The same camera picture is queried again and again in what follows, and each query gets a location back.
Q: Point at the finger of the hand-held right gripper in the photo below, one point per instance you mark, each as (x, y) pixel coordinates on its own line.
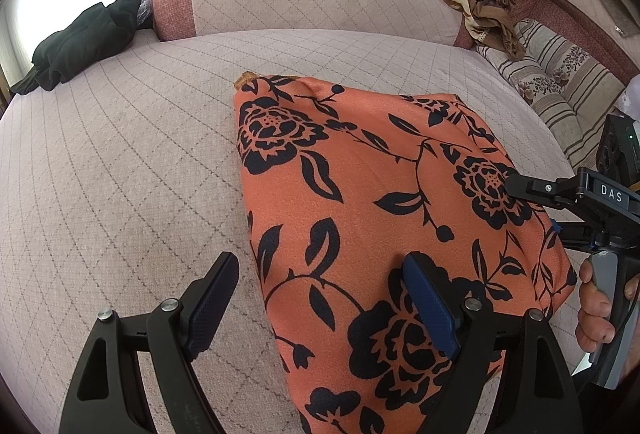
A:
(535, 189)
(562, 228)

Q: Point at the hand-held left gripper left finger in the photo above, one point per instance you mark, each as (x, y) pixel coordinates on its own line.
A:
(215, 306)

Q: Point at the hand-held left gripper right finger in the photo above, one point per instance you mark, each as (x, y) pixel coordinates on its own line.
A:
(431, 304)

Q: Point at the orange floral garment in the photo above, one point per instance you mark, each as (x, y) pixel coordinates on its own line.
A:
(360, 214)

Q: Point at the person's right hand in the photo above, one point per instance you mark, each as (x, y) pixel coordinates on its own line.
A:
(592, 306)

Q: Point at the striped floral pillow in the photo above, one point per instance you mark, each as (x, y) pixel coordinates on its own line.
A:
(560, 79)

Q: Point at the brown tights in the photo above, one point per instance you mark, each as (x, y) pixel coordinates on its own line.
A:
(487, 14)

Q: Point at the black cloth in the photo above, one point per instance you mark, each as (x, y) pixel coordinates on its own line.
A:
(80, 39)

